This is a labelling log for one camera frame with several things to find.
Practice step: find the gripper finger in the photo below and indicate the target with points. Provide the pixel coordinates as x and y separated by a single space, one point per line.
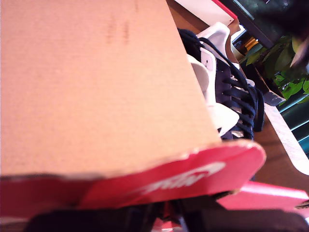
147 217
198 205

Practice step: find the blue shoe with white stripes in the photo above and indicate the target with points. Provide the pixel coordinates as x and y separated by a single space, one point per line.
227 79

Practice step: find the red cardboard shoebox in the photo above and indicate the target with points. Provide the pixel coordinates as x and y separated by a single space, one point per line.
96 84

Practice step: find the dark rectangular planter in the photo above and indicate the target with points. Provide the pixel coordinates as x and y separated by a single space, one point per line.
272 99

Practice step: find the green leafy potted plant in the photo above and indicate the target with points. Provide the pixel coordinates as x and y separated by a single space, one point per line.
289 87

